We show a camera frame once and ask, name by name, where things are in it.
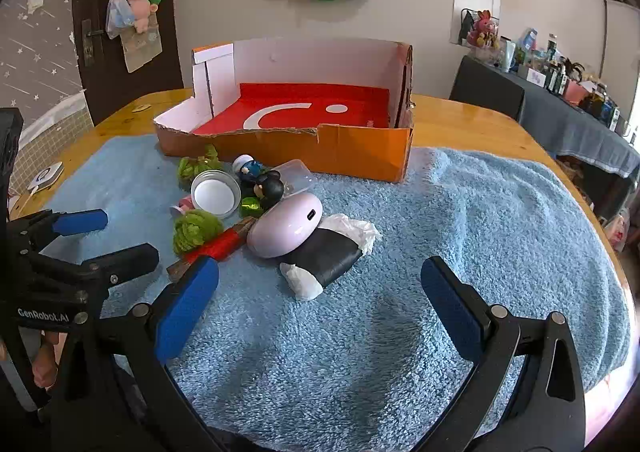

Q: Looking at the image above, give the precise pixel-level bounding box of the pink plush toy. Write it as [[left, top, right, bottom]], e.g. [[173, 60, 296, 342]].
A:
[[127, 0, 160, 33]]

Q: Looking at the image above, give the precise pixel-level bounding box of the green leafy toy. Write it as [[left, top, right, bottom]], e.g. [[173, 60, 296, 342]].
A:
[[176, 144, 223, 184], [172, 210, 224, 255]]

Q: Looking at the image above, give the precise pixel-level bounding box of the pink oval case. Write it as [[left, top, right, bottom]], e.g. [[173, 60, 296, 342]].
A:
[[247, 193, 324, 259]]

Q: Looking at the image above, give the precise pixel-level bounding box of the metal door handle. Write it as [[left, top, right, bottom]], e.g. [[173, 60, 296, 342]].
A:
[[81, 19, 108, 67]]

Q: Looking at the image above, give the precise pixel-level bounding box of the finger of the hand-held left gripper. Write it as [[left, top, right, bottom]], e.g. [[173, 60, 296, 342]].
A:
[[9, 208, 109, 254], [29, 243, 161, 286]]

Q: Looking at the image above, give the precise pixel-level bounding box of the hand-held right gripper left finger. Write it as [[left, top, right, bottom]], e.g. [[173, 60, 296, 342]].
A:
[[50, 256, 236, 452]]

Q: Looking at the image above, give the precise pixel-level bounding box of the dark brown door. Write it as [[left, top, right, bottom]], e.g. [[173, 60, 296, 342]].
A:
[[72, 0, 185, 125]]

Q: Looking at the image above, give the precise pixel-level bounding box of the clear plastic box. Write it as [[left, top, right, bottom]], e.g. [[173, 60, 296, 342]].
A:
[[270, 159, 316, 198]]

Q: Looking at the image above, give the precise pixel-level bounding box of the black and white rice ball toy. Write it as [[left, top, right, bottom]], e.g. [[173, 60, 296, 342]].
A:
[[279, 213, 382, 302]]

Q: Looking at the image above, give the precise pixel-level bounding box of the pale blue plastic bag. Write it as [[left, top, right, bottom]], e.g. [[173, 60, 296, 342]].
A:
[[106, 0, 136, 39]]

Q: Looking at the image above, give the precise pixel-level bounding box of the white hand fan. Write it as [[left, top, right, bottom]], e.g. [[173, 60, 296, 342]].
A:
[[27, 162, 65, 193]]

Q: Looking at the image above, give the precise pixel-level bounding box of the blue-cap figurine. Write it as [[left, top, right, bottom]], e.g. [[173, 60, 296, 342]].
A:
[[232, 154, 267, 183]]

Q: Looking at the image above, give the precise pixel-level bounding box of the white round tin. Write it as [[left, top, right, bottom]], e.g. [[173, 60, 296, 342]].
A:
[[190, 170, 242, 219]]

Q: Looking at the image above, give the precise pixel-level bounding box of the side table with dark cloth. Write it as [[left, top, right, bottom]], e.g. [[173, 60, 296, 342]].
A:
[[460, 54, 640, 179]]

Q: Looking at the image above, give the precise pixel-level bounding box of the blue fluffy towel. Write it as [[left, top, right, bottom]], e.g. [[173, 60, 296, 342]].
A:
[[30, 134, 632, 448]]

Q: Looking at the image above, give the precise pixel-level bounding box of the person's left hand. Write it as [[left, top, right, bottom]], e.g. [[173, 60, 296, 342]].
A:
[[31, 331, 67, 389]]

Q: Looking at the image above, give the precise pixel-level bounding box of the orange cardboard box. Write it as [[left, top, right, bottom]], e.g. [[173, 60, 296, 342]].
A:
[[153, 38, 416, 183]]

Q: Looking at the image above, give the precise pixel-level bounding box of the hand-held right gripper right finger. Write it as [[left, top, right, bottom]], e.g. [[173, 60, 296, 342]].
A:
[[420, 256, 587, 452]]

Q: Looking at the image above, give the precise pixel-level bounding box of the black-haired figurine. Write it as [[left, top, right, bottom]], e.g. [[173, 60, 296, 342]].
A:
[[252, 170, 286, 210]]

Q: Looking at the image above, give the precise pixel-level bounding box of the row of bottles and boxes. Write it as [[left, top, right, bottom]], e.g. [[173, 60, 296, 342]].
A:
[[497, 27, 632, 133]]

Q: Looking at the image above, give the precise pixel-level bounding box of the red thread spool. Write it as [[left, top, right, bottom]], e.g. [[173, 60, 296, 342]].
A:
[[167, 219, 258, 285]]

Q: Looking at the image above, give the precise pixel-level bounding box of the pink rabbit plush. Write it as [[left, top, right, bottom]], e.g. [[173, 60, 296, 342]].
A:
[[467, 9, 501, 48]]

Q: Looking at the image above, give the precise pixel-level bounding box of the pink cloth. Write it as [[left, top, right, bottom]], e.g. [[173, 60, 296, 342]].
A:
[[582, 357, 636, 438]]

